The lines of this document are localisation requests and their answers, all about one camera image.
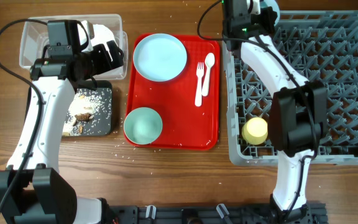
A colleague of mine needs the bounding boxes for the light blue bowl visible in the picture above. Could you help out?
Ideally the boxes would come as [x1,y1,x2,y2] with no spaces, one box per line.
[260,0,280,26]

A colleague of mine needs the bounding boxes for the white paper napkin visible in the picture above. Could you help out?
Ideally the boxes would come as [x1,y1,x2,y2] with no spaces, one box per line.
[85,24,115,61]

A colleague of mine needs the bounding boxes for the food scraps and rice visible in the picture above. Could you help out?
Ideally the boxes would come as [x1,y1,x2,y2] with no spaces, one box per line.
[62,87,112,137]

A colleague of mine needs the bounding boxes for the white plastic spoon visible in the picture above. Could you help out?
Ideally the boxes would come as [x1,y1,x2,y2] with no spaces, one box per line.
[201,52,215,96]

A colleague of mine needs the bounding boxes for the light blue plate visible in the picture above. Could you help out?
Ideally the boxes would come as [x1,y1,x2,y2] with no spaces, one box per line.
[133,34,188,82]

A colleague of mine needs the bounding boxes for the white plastic fork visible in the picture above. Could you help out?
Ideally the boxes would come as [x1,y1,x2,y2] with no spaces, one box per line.
[195,62,204,107]

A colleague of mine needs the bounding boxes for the mint green bowl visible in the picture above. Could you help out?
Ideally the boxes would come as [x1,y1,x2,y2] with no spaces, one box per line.
[124,107,163,145]

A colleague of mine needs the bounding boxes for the yellow plastic cup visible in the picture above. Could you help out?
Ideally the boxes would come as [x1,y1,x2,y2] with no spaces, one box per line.
[242,117,268,145]

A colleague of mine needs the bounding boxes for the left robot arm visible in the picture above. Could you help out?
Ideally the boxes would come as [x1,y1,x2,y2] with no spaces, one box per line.
[0,20,124,223]

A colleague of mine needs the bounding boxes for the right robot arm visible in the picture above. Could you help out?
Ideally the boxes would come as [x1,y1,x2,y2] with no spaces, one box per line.
[221,0,328,223]

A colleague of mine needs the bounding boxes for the grey dishwasher rack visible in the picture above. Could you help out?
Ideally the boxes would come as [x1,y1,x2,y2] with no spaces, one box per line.
[223,11,358,166]

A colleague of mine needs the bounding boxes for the black plastic tray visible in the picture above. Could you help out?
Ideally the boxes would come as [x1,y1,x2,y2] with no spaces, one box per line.
[34,77,112,137]

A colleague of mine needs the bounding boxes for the clear plastic bin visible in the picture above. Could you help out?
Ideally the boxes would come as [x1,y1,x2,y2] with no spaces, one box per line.
[19,13,129,81]

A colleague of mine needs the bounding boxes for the red serving tray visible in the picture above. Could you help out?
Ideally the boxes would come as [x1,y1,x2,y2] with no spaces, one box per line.
[126,34,221,151]

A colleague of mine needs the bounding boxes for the right black cable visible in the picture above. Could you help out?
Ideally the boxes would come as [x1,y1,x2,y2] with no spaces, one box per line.
[196,0,319,218]

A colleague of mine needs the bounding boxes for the black cable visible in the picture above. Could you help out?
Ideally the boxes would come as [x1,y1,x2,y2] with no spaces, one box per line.
[0,18,49,224]
[196,0,319,218]

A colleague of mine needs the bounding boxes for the left black cable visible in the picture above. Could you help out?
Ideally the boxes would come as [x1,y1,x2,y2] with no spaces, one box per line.
[0,18,49,224]

